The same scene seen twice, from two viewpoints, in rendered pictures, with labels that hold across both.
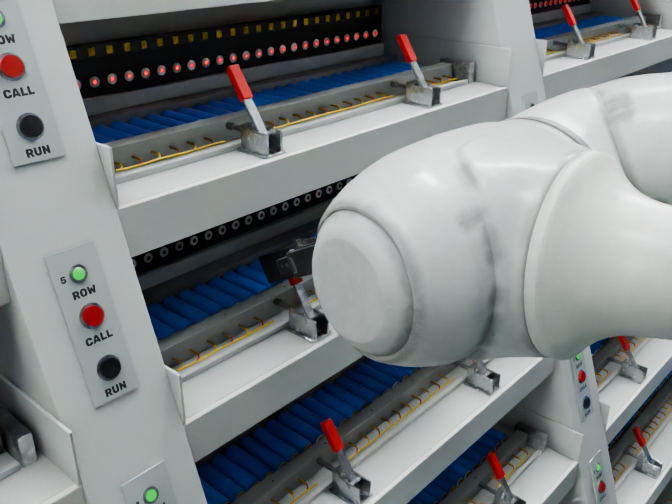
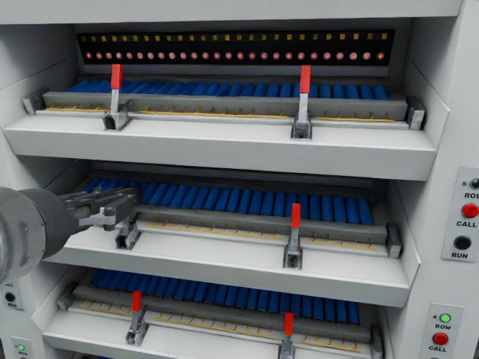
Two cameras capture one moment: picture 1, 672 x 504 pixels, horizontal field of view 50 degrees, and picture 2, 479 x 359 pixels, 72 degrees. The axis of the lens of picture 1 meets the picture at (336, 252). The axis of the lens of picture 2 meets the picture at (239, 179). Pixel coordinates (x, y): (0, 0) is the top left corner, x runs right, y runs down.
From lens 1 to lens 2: 74 cm
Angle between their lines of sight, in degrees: 53
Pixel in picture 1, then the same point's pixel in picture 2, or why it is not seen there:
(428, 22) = (424, 56)
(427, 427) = (217, 345)
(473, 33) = (438, 80)
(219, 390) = not seen: hidden behind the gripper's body
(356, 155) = (186, 152)
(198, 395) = not seen: hidden behind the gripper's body
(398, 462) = (174, 345)
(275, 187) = (108, 150)
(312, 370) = (111, 261)
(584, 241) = not seen: outside the picture
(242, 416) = (62, 256)
